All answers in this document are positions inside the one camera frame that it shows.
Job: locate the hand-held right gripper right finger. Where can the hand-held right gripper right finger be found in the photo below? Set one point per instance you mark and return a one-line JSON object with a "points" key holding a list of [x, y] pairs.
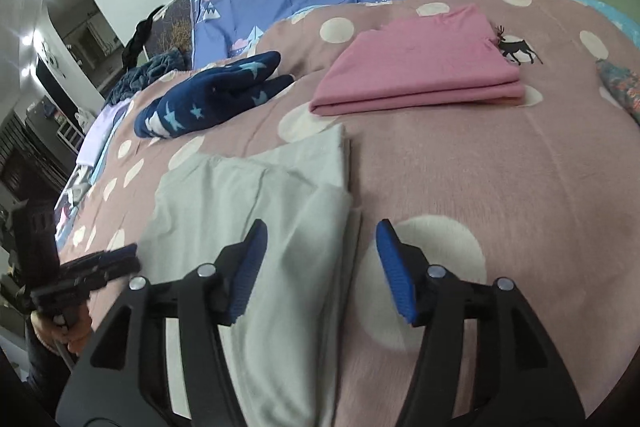
{"points": [[395, 277]]}

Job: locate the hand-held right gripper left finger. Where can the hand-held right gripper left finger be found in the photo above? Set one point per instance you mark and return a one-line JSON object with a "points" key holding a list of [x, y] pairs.
{"points": [[247, 274]]}

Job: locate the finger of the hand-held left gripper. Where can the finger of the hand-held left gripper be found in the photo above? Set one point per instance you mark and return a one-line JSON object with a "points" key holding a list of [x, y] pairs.
{"points": [[100, 279], [100, 261]]}

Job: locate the light grey garment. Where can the light grey garment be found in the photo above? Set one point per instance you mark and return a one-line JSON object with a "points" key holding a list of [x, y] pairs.
{"points": [[280, 207]]}

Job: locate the person's left forearm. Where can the person's left forearm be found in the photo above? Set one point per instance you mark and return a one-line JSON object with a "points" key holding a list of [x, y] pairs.
{"points": [[45, 372]]}

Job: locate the person's left hand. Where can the person's left hand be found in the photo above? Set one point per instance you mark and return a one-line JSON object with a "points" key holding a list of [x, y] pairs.
{"points": [[75, 334]]}

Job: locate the pink polka dot blanket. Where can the pink polka dot blanket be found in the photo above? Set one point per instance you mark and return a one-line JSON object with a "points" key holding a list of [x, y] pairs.
{"points": [[475, 182]]}

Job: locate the lavender cloth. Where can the lavender cloth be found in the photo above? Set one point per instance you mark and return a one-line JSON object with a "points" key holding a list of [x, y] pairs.
{"points": [[102, 132]]}

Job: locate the navy star print garment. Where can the navy star print garment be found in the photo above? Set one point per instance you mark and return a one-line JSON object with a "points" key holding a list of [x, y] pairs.
{"points": [[215, 99]]}

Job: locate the dark teal fuzzy cloth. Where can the dark teal fuzzy cloth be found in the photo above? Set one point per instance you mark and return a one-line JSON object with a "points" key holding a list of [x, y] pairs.
{"points": [[145, 74]]}

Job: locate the folded pink garment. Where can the folded pink garment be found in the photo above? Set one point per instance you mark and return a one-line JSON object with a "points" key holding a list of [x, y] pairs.
{"points": [[425, 62]]}

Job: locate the black hanging garment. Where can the black hanging garment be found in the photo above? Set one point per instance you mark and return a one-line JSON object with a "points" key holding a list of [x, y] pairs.
{"points": [[137, 39]]}

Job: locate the dark patterned headboard panel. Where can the dark patterned headboard panel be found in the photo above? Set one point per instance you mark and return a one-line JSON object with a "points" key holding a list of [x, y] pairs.
{"points": [[177, 27]]}

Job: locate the floral print cloth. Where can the floral print cloth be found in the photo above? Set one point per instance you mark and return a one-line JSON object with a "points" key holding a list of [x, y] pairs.
{"points": [[622, 89]]}

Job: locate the black wall television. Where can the black wall television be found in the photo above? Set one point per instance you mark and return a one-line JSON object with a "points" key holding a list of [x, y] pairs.
{"points": [[50, 79]]}

